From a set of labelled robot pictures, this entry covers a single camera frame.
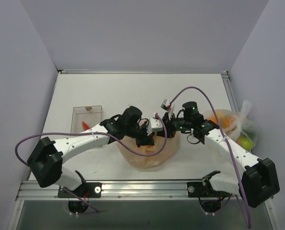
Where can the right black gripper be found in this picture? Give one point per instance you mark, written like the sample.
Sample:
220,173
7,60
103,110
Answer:
168,128

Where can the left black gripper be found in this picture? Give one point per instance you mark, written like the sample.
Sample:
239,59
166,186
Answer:
144,137

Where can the orange plastic shopping bag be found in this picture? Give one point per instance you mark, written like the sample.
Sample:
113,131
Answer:
147,161

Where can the fake watermelon slice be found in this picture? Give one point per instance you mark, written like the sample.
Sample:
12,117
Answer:
85,126

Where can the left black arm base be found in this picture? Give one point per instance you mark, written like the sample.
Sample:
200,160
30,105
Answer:
79,199

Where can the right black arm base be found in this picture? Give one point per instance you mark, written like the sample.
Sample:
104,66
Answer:
211,201

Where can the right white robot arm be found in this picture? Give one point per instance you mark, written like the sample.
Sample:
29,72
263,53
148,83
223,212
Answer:
255,179

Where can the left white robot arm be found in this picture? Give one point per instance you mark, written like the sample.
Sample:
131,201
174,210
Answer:
47,159

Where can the clear bag of fruits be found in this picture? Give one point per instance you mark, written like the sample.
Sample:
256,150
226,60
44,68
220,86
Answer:
236,125

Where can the clear plastic fruit box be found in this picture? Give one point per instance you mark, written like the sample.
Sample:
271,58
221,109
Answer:
92,115

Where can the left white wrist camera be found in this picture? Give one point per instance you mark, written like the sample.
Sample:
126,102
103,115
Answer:
154,124

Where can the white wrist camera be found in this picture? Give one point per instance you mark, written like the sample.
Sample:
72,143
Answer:
154,124
169,107

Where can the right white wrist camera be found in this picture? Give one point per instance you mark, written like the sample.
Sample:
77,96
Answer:
169,107

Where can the aluminium front rail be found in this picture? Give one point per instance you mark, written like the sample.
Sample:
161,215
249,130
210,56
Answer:
114,190

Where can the aluminium rail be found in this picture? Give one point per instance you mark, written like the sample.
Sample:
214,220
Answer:
240,154
114,190

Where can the aluminium right side rail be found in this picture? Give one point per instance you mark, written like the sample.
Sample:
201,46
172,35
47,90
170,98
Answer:
240,154

